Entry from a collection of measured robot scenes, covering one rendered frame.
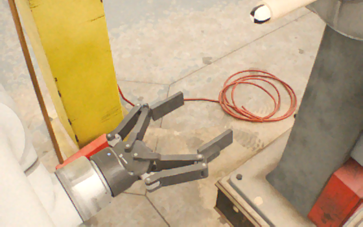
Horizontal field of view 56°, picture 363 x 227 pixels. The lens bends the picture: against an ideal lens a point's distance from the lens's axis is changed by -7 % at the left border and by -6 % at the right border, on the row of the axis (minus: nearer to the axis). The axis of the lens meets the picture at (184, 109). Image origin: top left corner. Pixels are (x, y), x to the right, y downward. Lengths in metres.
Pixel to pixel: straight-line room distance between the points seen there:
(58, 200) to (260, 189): 1.00
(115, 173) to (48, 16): 0.89
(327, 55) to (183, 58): 1.49
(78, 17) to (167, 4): 1.52
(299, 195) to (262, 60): 1.22
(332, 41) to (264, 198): 0.71
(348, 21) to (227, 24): 2.01
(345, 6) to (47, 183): 0.56
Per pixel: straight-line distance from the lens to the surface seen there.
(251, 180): 1.43
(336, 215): 1.26
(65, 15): 1.38
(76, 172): 0.55
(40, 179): 0.53
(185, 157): 0.57
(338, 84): 0.98
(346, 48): 0.92
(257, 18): 0.48
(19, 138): 0.47
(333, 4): 0.70
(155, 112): 0.66
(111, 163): 0.55
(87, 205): 0.55
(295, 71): 2.35
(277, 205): 1.40
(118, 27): 2.65
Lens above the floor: 1.52
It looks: 49 degrees down
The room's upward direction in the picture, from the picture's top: straight up
